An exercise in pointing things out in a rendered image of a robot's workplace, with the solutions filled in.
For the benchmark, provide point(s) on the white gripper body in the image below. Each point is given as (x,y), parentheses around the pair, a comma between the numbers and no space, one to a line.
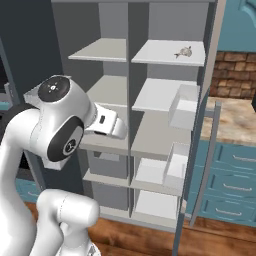
(120,128)

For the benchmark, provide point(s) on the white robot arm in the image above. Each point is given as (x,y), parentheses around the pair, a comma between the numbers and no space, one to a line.
(20,160)

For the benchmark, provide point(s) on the grey fridge shelf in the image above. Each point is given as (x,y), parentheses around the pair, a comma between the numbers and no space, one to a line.
(156,136)
(110,91)
(101,50)
(106,145)

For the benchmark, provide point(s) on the grey fridge drawer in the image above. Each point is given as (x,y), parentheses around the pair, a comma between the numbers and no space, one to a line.
(110,196)
(110,165)

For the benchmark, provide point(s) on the white fridge shelf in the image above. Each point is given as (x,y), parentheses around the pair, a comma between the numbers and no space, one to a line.
(160,53)
(155,96)

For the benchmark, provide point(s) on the white fridge drawer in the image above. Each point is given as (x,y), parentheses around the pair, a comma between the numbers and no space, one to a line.
(151,170)
(156,204)

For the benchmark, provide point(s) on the grey frozen fish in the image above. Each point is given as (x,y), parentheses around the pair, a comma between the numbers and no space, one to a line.
(184,52)

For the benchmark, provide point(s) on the grey fridge freezer cabinet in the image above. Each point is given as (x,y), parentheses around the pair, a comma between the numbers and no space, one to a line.
(113,20)

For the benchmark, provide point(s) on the white door bin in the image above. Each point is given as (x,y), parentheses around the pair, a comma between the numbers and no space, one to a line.
(184,108)
(176,166)

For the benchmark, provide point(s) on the blue base cabinet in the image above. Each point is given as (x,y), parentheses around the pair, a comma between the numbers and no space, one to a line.
(26,191)

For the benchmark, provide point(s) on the grey door with bins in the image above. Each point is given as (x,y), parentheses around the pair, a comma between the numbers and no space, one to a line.
(209,50)

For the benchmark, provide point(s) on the blue drawer front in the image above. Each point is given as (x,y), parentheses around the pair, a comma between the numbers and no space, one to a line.
(238,150)
(230,220)
(233,180)

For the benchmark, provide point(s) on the dark grey door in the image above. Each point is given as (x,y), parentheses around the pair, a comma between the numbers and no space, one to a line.
(30,40)

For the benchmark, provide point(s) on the blue wall cupboard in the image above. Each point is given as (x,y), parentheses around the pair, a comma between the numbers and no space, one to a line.
(236,26)

